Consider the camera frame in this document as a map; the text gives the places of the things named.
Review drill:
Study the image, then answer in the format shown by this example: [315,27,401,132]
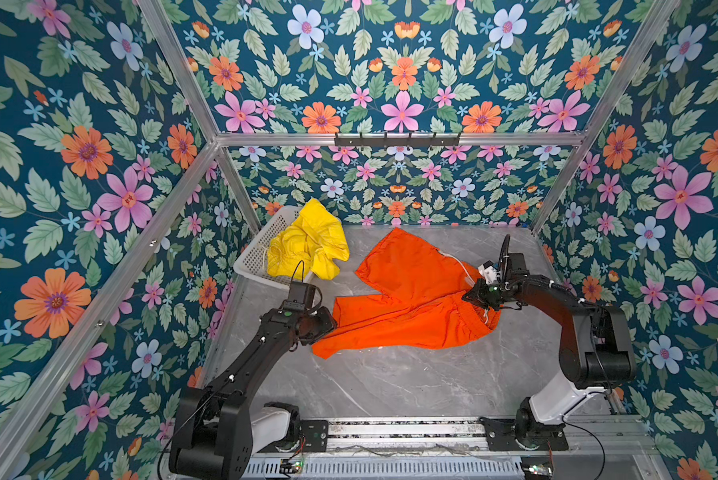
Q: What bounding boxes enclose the orange shorts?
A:
[312,228,501,359]

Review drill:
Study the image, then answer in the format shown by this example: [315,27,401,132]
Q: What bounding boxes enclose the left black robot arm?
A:
[167,301,337,479]

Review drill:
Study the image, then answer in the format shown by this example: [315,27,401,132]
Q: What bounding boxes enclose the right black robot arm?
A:
[463,275,637,450]

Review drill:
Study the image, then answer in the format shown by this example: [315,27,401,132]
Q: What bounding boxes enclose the yellow shorts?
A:
[266,199,350,280]

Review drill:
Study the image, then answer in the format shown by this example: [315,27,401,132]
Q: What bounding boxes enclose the white plastic laundry basket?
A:
[232,205,315,292]

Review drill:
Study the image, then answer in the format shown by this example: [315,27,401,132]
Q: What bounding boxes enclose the left electronics board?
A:
[279,459,304,478]

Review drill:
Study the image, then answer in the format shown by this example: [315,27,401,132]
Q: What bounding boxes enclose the electronics board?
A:
[521,461,554,480]
[279,459,304,478]

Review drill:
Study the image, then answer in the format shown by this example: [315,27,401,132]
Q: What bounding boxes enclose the white ventilation grille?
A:
[243,457,524,479]

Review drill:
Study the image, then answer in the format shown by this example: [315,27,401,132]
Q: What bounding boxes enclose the right electronics board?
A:
[521,461,554,480]

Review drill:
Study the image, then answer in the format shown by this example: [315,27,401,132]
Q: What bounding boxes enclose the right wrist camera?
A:
[477,261,501,285]

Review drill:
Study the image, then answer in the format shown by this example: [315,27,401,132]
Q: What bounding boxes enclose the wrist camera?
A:
[282,281,317,313]
[477,261,501,285]

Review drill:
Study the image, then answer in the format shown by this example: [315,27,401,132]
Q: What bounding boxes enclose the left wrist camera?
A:
[282,281,317,313]

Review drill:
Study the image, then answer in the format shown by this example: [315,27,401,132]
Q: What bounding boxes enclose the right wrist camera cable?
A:
[498,234,513,283]

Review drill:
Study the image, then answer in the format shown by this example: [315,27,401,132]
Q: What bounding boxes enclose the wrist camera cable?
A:
[498,234,513,283]
[289,259,324,313]

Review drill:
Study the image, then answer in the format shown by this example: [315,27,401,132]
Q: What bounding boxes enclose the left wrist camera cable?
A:
[289,259,324,313]

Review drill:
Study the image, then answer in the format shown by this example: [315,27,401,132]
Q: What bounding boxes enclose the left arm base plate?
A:
[261,420,330,455]

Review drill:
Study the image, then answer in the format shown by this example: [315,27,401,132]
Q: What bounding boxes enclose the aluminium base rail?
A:
[318,414,659,456]

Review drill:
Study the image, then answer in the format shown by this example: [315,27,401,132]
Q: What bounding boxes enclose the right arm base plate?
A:
[478,417,569,452]

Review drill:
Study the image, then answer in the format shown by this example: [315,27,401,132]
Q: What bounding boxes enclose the black hook rail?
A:
[333,132,461,149]

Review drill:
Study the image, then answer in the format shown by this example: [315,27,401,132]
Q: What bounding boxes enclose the right black base cable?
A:
[565,419,609,480]

